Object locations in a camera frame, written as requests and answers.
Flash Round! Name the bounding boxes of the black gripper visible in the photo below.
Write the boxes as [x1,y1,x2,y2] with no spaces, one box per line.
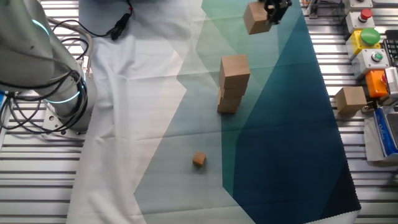
[262,0,293,26]

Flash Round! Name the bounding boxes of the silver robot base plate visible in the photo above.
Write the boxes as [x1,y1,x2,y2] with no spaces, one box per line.
[40,104,90,141]

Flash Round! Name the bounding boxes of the grey foil pouch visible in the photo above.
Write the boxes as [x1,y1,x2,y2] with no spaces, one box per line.
[363,117,398,162]

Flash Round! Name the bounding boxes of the grey box green light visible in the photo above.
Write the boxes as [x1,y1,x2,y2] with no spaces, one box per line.
[351,48,391,80]

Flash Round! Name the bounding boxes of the black power cable with bundle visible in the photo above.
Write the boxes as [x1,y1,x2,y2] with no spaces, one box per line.
[51,0,134,41]

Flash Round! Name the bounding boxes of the blue box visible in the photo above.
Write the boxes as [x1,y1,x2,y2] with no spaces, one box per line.
[373,107,398,158]

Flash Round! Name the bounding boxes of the grey finned device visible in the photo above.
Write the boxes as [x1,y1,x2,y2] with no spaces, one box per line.
[382,66,398,100]

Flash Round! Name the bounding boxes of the black keyboard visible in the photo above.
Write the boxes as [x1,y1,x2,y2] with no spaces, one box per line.
[382,29,398,68]

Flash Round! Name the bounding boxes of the grey conduit hose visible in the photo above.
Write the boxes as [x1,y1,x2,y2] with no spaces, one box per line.
[46,17,94,78]

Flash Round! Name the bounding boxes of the yellow box green button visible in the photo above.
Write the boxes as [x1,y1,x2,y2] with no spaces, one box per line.
[345,27,382,60]

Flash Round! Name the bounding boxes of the grey box red button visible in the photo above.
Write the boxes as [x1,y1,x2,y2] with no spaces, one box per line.
[345,8,376,34]

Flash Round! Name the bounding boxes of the orange box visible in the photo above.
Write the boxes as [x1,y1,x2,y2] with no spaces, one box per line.
[364,68,389,99]

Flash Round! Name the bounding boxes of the blue green white cloth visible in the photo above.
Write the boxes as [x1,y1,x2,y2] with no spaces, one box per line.
[66,0,362,224]

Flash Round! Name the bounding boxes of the small wooden cube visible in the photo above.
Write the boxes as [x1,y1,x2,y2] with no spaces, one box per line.
[192,151,207,168]

